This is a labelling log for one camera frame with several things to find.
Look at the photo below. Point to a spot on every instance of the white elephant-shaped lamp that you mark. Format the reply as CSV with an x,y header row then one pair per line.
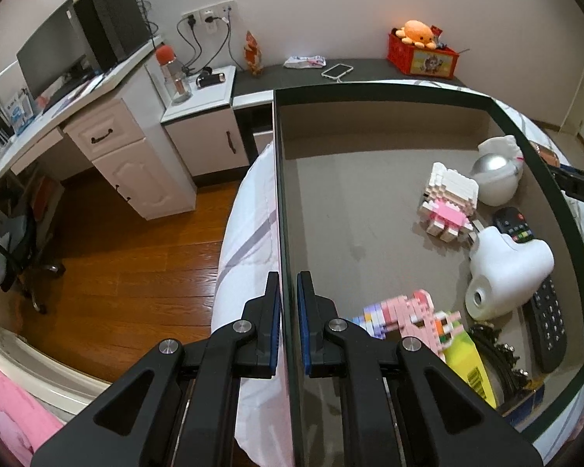
x,y
496,189

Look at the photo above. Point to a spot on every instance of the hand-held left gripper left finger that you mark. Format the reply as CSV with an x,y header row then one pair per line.
x,y
272,321

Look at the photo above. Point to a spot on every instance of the orange figurine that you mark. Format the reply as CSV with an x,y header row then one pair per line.
x,y
254,53

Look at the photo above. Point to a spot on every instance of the white boot-shaped device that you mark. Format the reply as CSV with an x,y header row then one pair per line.
x,y
511,267

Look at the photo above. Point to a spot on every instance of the white curved bed frame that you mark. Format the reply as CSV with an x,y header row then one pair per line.
x,y
39,360

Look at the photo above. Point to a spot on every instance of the black computer tower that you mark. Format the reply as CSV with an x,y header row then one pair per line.
x,y
112,24

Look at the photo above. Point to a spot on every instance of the yellow box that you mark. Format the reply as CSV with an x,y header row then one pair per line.
x,y
467,365

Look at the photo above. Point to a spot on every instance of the pink blanket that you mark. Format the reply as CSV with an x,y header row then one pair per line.
x,y
9,418

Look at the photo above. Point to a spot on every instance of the long black remote control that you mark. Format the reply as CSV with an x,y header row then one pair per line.
x,y
547,326

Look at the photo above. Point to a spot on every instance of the red printed crate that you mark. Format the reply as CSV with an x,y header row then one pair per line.
x,y
423,61

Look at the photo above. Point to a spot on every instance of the black rhinestone hair clip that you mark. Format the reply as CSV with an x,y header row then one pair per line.
x,y
503,365

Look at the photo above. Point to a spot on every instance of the water bottle red cap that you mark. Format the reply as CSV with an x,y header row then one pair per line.
x,y
175,82

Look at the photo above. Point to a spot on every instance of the white pink block figure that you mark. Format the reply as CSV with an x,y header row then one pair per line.
x,y
447,189

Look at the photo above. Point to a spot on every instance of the blue box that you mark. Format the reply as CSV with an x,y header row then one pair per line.
x,y
525,406

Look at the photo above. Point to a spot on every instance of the white wall socket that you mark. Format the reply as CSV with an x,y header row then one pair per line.
x,y
207,13

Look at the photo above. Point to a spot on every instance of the black office chair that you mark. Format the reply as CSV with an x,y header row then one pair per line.
x,y
24,233

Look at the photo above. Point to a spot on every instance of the black computer monitor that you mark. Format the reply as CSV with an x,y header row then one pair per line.
x,y
48,53

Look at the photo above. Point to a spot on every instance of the black remote red button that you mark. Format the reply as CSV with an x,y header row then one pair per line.
x,y
513,226

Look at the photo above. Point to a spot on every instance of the blue white carton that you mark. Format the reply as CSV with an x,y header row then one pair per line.
x,y
17,112

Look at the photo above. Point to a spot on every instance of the white smartphone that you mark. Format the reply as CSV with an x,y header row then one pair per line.
x,y
338,70

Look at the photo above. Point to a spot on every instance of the black headboard shelf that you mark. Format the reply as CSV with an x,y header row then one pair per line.
x,y
370,75

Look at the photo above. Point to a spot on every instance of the orange octopus plush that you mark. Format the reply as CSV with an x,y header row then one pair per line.
x,y
416,31

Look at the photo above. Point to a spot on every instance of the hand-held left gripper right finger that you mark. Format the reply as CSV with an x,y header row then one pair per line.
x,y
304,326

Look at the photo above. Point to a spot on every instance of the small red white figurine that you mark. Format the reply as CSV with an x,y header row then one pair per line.
x,y
437,33

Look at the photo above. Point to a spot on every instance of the white nightstand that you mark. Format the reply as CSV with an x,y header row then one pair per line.
x,y
204,141

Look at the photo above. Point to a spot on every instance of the white printed packet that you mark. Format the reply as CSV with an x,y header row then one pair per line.
x,y
304,62

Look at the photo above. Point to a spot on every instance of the white desk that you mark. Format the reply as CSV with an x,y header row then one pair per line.
x,y
121,155

